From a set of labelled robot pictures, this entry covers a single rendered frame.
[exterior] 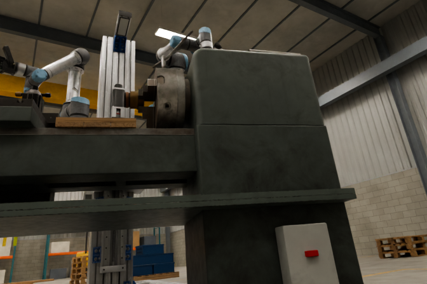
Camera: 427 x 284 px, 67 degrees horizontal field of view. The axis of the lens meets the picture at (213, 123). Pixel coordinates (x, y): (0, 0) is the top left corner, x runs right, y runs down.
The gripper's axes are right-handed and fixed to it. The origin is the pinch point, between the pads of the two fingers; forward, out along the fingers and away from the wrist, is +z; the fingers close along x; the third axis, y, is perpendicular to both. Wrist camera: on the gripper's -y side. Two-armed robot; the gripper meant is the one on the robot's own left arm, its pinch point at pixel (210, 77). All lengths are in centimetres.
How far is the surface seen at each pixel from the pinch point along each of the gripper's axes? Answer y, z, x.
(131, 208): -42, 77, 42
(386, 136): 712, -236, -799
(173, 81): -27.6, 19.7, 24.8
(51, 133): -29, 45, 72
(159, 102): -25.6, 29.7, 30.8
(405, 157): 674, -150, -809
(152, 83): -25.5, 20.2, 34.0
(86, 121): -30, 41, 60
